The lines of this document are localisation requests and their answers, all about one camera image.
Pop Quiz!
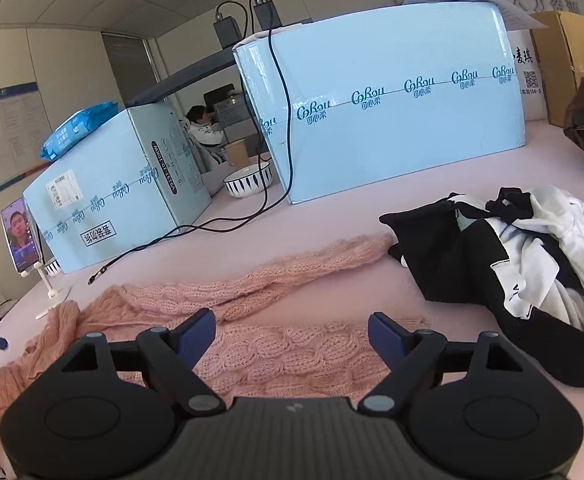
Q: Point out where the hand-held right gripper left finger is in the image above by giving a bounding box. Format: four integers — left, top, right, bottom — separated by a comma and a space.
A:
61, 308, 226, 417

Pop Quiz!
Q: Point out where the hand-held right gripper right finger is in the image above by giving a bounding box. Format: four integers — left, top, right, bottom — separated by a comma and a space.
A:
357, 311, 518, 417

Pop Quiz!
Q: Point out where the pink knitted sweater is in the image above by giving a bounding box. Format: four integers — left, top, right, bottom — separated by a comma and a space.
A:
0, 234, 430, 453

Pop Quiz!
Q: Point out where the white phone stand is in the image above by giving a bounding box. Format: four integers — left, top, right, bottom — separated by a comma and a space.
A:
32, 255, 73, 320

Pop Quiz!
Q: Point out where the black and white garment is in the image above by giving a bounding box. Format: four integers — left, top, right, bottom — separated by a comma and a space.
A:
379, 185, 584, 388

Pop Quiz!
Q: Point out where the smartphone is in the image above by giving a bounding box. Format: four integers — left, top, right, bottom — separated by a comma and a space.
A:
1, 197, 43, 274

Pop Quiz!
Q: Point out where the light blue box red stamp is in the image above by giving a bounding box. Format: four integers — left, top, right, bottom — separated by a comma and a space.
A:
22, 106, 213, 275

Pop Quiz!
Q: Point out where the paper cup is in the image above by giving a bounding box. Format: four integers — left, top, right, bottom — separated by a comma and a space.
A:
223, 141, 251, 170

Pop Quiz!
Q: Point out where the large light blue cardboard box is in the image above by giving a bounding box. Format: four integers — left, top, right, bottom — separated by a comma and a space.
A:
233, 2, 529, 205

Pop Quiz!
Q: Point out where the blue wet wipes packet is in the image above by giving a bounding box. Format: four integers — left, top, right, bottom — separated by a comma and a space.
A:
39, 101, 125, 163

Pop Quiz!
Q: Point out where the dark grey lamp bar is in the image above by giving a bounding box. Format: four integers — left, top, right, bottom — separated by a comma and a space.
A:
124, 45, 240, 110

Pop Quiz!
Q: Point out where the grey window blind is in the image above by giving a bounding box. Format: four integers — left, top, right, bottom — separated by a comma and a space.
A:
101, 31, 154, 111

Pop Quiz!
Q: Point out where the white printed box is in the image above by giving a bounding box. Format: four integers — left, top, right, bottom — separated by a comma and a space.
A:
507, 30, 545, 122

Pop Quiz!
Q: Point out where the black power adapter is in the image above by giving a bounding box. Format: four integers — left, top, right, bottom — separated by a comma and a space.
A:
252, 4, 284, 28
213, 16, 245, 48

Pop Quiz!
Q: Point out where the brown cardboard box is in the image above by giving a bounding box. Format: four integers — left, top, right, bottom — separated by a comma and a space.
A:
529, 10, 584, 128

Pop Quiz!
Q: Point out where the black cable with plug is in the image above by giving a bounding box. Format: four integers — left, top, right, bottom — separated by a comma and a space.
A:
88, 0, 294, 286

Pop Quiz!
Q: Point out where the wall notice board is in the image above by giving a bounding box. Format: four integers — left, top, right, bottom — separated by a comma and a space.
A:
0, 82, 40, 206

